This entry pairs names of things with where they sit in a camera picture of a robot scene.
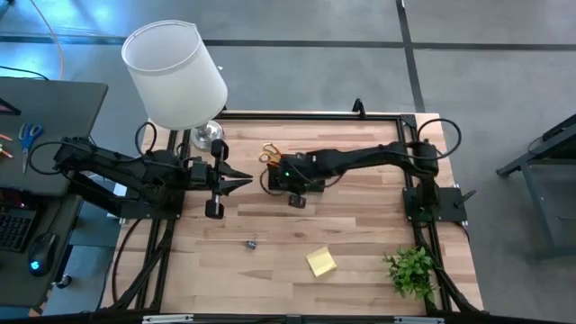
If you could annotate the yellow sticky note pad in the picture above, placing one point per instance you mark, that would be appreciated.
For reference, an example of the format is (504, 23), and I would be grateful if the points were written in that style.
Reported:
(321, 262)

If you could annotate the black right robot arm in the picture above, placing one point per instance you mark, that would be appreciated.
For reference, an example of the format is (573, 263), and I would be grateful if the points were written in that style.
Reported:
(369, 155)

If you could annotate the silver aluminium profile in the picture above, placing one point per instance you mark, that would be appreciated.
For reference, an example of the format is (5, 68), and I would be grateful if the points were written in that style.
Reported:
(418, 320)
(166, 318)

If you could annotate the black binder clip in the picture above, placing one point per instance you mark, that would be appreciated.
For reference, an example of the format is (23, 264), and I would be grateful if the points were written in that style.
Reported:
(250, 245)

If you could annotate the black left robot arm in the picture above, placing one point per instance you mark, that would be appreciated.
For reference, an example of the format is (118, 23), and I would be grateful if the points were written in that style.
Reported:
(117, 164)

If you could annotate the black mesh desk organizer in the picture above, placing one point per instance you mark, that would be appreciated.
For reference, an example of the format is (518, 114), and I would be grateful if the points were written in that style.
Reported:
(274, 182)

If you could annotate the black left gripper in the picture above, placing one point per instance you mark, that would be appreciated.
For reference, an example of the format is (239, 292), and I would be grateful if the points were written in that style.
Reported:
(204, 174)

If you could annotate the green potted plant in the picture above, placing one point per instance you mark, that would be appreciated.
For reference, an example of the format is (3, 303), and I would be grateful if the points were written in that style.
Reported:
(410, 272)

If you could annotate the black computer mouse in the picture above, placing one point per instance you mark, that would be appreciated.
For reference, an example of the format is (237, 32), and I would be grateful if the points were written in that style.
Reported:
(42, 252)

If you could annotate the dark side desk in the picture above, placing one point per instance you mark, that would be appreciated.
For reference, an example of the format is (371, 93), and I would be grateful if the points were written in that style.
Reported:
(58, 117)

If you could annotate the grey metal table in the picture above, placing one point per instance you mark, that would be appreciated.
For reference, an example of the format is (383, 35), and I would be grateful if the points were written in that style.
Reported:
(562, 148)

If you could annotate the black caster wheel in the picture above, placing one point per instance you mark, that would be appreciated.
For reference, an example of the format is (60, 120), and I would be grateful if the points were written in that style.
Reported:
(63, 281)

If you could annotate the black frame clamp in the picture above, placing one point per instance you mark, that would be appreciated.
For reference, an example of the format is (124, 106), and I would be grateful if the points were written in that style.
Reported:
(358, 108)

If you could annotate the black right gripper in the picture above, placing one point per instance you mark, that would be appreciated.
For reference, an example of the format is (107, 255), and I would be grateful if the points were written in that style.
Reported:
(297, 171)

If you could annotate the black aluminium table frame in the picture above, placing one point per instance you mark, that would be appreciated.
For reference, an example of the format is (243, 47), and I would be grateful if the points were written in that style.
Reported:
(315, 116)

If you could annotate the white shade silver table lamp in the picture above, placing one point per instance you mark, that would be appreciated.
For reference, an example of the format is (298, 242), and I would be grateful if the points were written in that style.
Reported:
(173, 76)

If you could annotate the orange marker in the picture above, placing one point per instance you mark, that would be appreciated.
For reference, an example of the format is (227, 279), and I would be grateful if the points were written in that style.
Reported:
(5, 137)
(5, 153)

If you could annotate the black keyboard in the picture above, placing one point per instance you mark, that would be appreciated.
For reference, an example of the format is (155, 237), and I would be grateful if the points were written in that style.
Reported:
(13, 229)

